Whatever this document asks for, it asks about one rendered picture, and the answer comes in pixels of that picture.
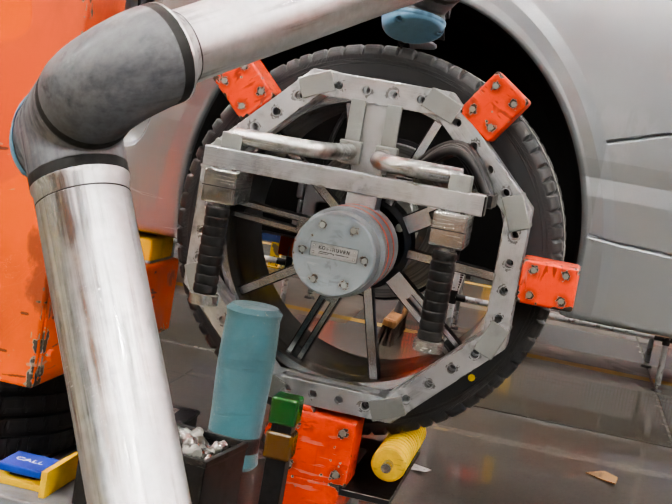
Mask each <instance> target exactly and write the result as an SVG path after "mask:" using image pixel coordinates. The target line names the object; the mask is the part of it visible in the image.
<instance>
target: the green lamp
mask: <svg viewBox="0 0 672 504"><path fill-rule="evenodd" d="M303 405H304V397H303V396H300V395H295V394H291V393H286V392H282V391H279V392H278V393H277V394H275V395H274V396H273V397H272V400H271V406H270V412H269V418H268V421H269V422H270V423H273V424H277V425H281V426H286V427H290V428H294V427H295V426H296V425H297V424H298V423H300V421H301V416H302V410H303Z"/></svg>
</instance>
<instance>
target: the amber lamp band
mask: <svg viewBox="0 0 672 504"><path fill-rule="evenodd" d="M297 439H298V431H297V430H295V431H294V432H293V433H292V434H285V433H281V432H277V431H272V430H271V428H270V429H268V430H267V431H266V435H265V441H264V447H263V453H262V454H263V457H265V458H270V459H274V460H278V461H283V462H288V461H290V460H291V459H292V458H293V457H294V455H295V451H296V445H297Z"/></svg>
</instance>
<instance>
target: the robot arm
mask: <svg viewBox="0 0 672 504"><path fill-rule="evenodd" d="M460 1H461V0H201V1H198V2H195V3H192V4H189V5H186V6H183V7H179V8H176V9H173V10H170V9H169V8H168V7H166V6H165V5H163V4H161V3H158V2H149V3H146V4H142V5H139V6H136V7H133V8H130V9H128V10H125V11H122V12H120V13H118V14H116V15H114V16H112V17H110V18H108V19H106V20H104V21H102V22H101V23H99V24H97V25H95V26H93V27H91V28H90V29H88V30H87V31H85V32H84V33H82V34H81V35H79V36H78V37H76V38H75V39H73V40H72V41H70V42H69V43H68V44H66V45H65V46H64V47H63V48H61V49H60V50H59V51H58V52H57V53H56V54H55V55H54V56H53V57H52V58H51V59H50V60H49V61H48V62H47V64H46V65H45V67H44V68H43V70H42V72H41V74H40V76H39V78H38V79H37V81H36V82H35V84H34V86H33V87H32V89H31V90H30V92H29V94H28V95H27V96H26V97H25V98H24V99H23V100H22V102H21V103H20V104H19V106H18V108H17V110H16V112H15V114H14V117H13V120H12V124H11V129H10V135H9V146H10V151H11V155H12V158H13V161H14V163H15V165H16V167H17V168H18V170H19V171H20V172H21V174H22V175H25V176H26V177H27V180H28V185H29V191H30V195H31V196H32V198H33V200H34V206H35V211H36V217H37V223H38V229H39V234H40V240H41V246H42V251H43V257H44V263H45V269H46V274H47V280H48V286H49V291H50V297H51V303H52V308H53V314H54V320H55V326H56V331H57V337H58V343H59V348H60V354H61V360H62V366H63V371H64V377H65V383H66V388H67V394H68V400H69V405H70V411H71V417H72V423H73V428H74V434H75V440H76V445H77V451H78V457H79V463H80V468H81V474H82V480H83V485H84V491H85V497H86V502H87V504H192V502H191V497H190V492H189V486H188V481H187V476H186V471H185V466H184V461H183V456H182V451H181V446H180V440H179V435H178V430H177V425H176V420H175V415H174V410H173V405H172V400H171V394H170V389H169V384H168V379H167V374H166V369H165V364H164V359H163V354H162V348H161V343H160V338H159V333H158V328H157V323H156V318H155V313H154V308H153V302H152V297H151V292H150V287H149V282H148V277H147V272H146V267H145V262H144V256H143V251H142V246H141V241H140V236H139V231H138V226H137V221H136V216H135V210H134V205H133V200H132V195H131V190H130V185H129V181H130V173H129V167H128V161H127V156H126V151H125V146H124V137H125V136H126V135H127V134H128V132H129V131H130V130H131V129H132V128H134V127H135V126H137V125H138V124H140V123H142V122H143V121H145V120H146V119H148V118H150V117H152V116H154V115H156V114H158V113H160V112H162V111H164V110H166V109H168V108H170V107H172V106H175V105H178V104H180V103H183V102H185V101H187V100H188V99H190V97H191V96H192V95H193V93H194V91H195V88H196V85H197V83H198V82H201V81H203V80H206V79H209V78H212V77H214V76H217V75H220V74H223V73H225V72H228V71H231V70H234V69H236V68H239V67H242V66H244V65H247V64H250V63H253V62H255V61H258V60H261V59H264V58H266V57H269V56H272V55H275V54H277V53H280V52H283V51H286V50H288V49H291V48H294V47H297V46H299V45H302V44H305V43H308V42H310V41H313V40H316V39H319V38H321V37H324V36H327V35H330V34H332V33H335V32H338V31H341V30H343V29H346V28H349V27H352V26H354V25H357V24H360V23H363V22H365V21H368V20H371V19H374V18H376V17H379V16H382V28H383V30H384V32H385V33H386V34H387V35H388V36H389V37H391V38H393V39H395V40H397V42H398V44H399V46H400V47H403V48H408V49H412V50H414V49H425V50H434V49H436V48H437V45H436V44H435V43H434V42H432V41H434V40H443V41H444V40H445V27H446V19H449V18H450V14H451V8H453V7H454V6H455V5H456V4H457V3H458V2H460Z"/></svg>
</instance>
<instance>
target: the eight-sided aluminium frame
mask: <svg viewBox="0 0 672 504"><path fill-rule="evenodd" d="M342 85H343V86H342ZM369 89H370V92H369V93H368V91H369ZM396 93H397V97H396V98H395V94H396ZM327 96H329V97H335V98H340V99H346V100H352V98H355V99H361V100H367V103H369V104H375V105H380V106H386V107H387V105H388V104H389V105H395V106H401V107H403V110H409V111H415V112H420V113H426V114H432V115H436V116H437V117H438V119H439V120H440V122H441V123H442V124H443V126H444V127H445V129H446V130H447V132H448V133H449V135H450V136H451V138H452V139H453V140H460V141H464V142H466V143H468V144H469V145H471V146H472V145H473V143H474V142H475V143H476V144H477V149H476V150H475V151H477V153H478V154H479V155H480V156H481V158H482V160H483V162H484V164H485V166H486V169H487V171H488V167H489V166H492V167H493V170H494V171H493V173H490V172H489V171H488V174H489V177H490V180H491V183H492V186H493V190H494V193H498V200H497V205H498V206H499V207H500V209H501V210H502V212H503V213H504V215H505V218H504V223H503V229H502V234H501V239H500V244H499V249H498V255H497V260H496V265H495V270H494V276H493V281H492V286H491V291H490V297H489V302H488V307H487V312H486V318H485V323H484V328H483V331H481V332H480V333H478V334H477V335H475V336H473V337H472V338H470V339H469V340H467V341H466V342H464V343H463V344H461V345H460V346H458V347H457V348H455V349H454V350H452V351H451V352H449V353H448V354H446V355H444V356H443V357H441V358H440V359H438V360H437V361H435V362H434V363H432V364H431V365H429V366H428V367H426V368H425V369H423V370H422V371H420V372H419V373H417V374H415V375H414V376H412V377H411V378H409V379H408V380H406V381H405V382H403V383H402V384H400V385H399V386H397V387H396V388H394V389H393V390H391V391H389V390H385V389H380V388H375V387H371V386H366V385H362V384H357V383H353V382H348V381H343V380H339V379H334V378H330V377H325V376H321V375H316V374H311V373H307V372H302V371H298V370H293V369H289V368H284V367H281V366H280V365H279V363H278V362H277V360H276V359H275V365H274V371H273V376H272V381H271V386H270V391H269V397H273V396H274V395H275V394H277V393H278V392H279V391H282V392H286V393H291V394H295V395H300V396H303V397H304V404H305V405H309V406H314V407H318V408H323V409H327V410H332V411H336V412H341V413H345V414H349V415H354V416H358V417H363V418H367V419H372V421H381V422H385V423H392V422H394V421H395V420H397V419H398V418H400V417H402V416H405V415H406V414H407V413H408V412H409V411H411V410H412V409H414V408H415V407H417V406H418V405H420V404H421V403H423V402H425V401H426V400H428V399H429V398H431V397H432V396H434V395H435V394H437V393H438V392H440V391H442V390H443V389H445V388H446V387H448V386H449V385H451V384H452V383H454V382H455V381H457V380H459V379H460V378H462V377H463V376H465V375H466V374H468V373H469V372H471V371H472V370H474V369H475V368H477V367H479V366H480V365H482V364H483V363H485V362H486V361H488V360H492V358H493V357H494V356H496V355H497V354H499V353H500V352H502V351H503V350H505V348H506V346H507V344H508V341H509V336H510V331H511V329H512V327H513V326H512V321H513V316H514V310H515V305H516V300H515V298H516V293H517V287H518V282H519V277H520V272H521V267H522V262H523V259H524V258H525V254H526V248H527V243H528V238H529V233H530V228H531V227H532V217H533V212H534V207H533V205H532V204H531V202H530V201H529V199H528V198H527V197H526V193H525V192H523V191H522V189H521V188H520V186H519V185H518V183H517V182H516V181H515V179H514V178H513V176H512V175H511V173H510V172H509V170H508V169H507V167H506V166H505V165H504V163H503V162H502V160H501V159H500V157H499V156H498V154H497V153H496V151H495V150H494V149H493V147H492V146H491V144H490V143H489V142H487V141H486V140H485V139H484V138H483V137H482V136H481V134H480V133H479V132H478V131H477V129H476V128H475V127H474V126H473V125H472V124H471V123H470V122H469V121H468V120H467V119H466V118H465V116H464V115H463V114H462V113H461V112H460V111H461V110H462V107H463V104H462V102H461V101H460V99H459V98H458V96H457V95H456V94H455V93H453V92H450V91H444V90H440V89H437V88H434V87H433V88H426V87H421V86H415V85H409V84H403V83H397V82H391V81H386V80H380V79H374V78H368V77H362V76H356V75H350V74H345V73H339V72H337V71H333V70H321V69H315V68H314V69H312V70H311V71H309V72H308V73H307V74H305V75H304V76H302V77H299V78H298V80H297V81H296V82H295V83H293V84H292V85H290V86H289V87H288V88H286V89H285V90H284V91H282V92H281V93H280V94H278V95H277V96H275V97H274V98H273V99H271V100H270V101H269V102H267V103H266V104H265V105H263V106H262V107H261V108H259V109H258V110H256V111H255V112H254V113H252V114H251V115H250V116H248V117H247V118H246V119H244V120H243V121H242V122H240V123H239V124H237V125H236V126H235V127H239V128H245V129H250V130H256V131H261V132H267V133H272V134H276V133H277V132H279V131H280V130H281V129H283V128H284V127H286V126H287V125H288V124H290V123H291V122H292V121H294V120H295V119H297V118H298V117H299V116H301V115H302V114H303V113H305V112H306V111H307V110H309V109H310V108H312V107H313V106H314V105H316V104H317V103H318V102H320V101H321V100H323V99H324V98H325V97H327ZM423 97H425V100H424V102H423V103H422V98H423ZM459 119H460V120H461V125H460V126H459V127H458V126H457V122H458V121H459ZM235 127H233V128H232V129H231V130H229V131H230V132H233V131H234V129H235ZM200 166H201V167H202V169H201V175H200V181H199V188H198V194H197V200H196V206H195V213H194V219H193V225H192V231H191V238H190V244H189V250H188V256H187V263H186V264H185V265H184V266H185V275H184V284H185V285H186V287H187V288H188V289H189V291H190V290H193V284H194V282H195V280H194V277H195V273H196V265H197V263H198V261H197V259H198V254H199V246H200V244H201V242H200V240H201V235H202V228H203V225H204V216H205V214H206V213H205V209H206V206H207V204H213V203H212V202H207V201H203V200H201V194H202V188H203V184H202V183H203V182H204V175H205V169H206V168H207V167H213V166H209V165H203V164H201V165H200ZM504 189H508V190H509V192H510V195H508V196H506V195H505V194H504ZM512 232H517V233H518V235H519V237H514V236H513V234H512ZM507 259H510V260H512V261H513V264H509V263H508V262H507ZM217 286H218V288H217V293H216V294H218V295H219V299H218V305H217V306H215V307H208V306H200V305H199V306H200V307H201V309H202V310H203V312H204V313H205V315H206V316H207V318H208V319H209V321H210V322H211V324H212V325H213V327H214V328H215V330H216V331H217V333H218V334H219V336H220V337H221V339H222V334H223V329H224V324H225V319H226V315H227V307H226V306H227V305H228V304H229V303H231V302H232V301H234V300H236V299H235V298H234V296H233V295H232V293H231V292H230V290H229V289H228V287H227V286H226V284H225V283H224V281H223V280H222V278H221V277H220V275H219V282H218V284H217ZM502 287H505V288H507V290H508V291H504V290H503V289H502ZM497 315H501V316H502V318H500V317H499V316H497ZM475 350H476V351H477V352H476V351H475ZM453 365H454V366H455V367H454V366H453ZM287 389H288V390H287Z"/></svg>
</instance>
